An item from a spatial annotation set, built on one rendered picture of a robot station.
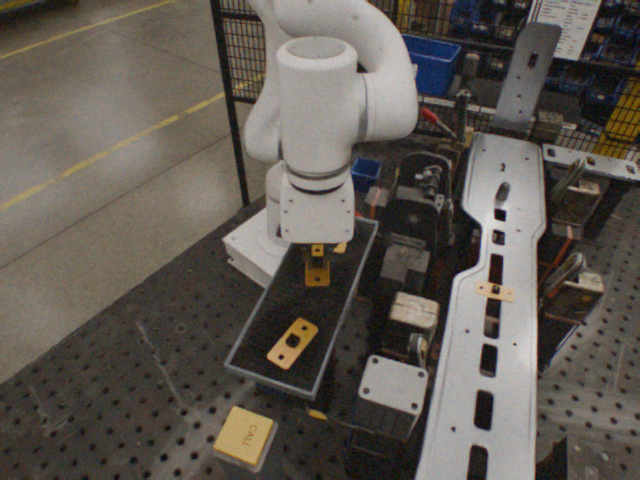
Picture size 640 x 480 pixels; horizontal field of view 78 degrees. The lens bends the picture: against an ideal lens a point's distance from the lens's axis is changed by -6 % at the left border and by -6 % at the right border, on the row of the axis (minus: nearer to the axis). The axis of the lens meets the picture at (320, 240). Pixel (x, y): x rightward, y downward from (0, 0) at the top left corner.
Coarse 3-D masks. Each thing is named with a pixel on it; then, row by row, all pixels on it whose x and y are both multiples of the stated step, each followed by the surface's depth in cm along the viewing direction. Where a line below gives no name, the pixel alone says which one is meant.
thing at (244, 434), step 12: (240, 408) 56; (228, 420) 55; (240, 420) 55; (252, 420) 55; (264, 420) 55; (228, 432) 54; (240, 432) 54; (252, 432) 54; (264, 432) 54; (216, 444) 52; (228, 444) 52; (240, 444) 52; (252, 444) 52; (264, 444) 53; (240, 456) 51; (252, 456) 51
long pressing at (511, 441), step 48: (480, 144) 129; (528, 144) 130; (480, 192) 113; (528, 192) 113; (480, 240) 100; (528, 240) 100; (528, 288) 90; (480, 336) 82; (528, 336) 82; (432, 384) 75; (480, 384) 75; (528, 384) 74; (432, 432) 68; (480, 432) 69; (528, 432) 68
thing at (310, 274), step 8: (312, 248) 69; (320, 248) 69; (312, 256) 66; (320, 256) 67; (312, 264) 65; (320, 264) 65; (328, 264) 66; (312, 272) 65; (320, 272) 65; (328, 272) 65; (312, 280) 64; (320, 280) 64; (328, 280) 64
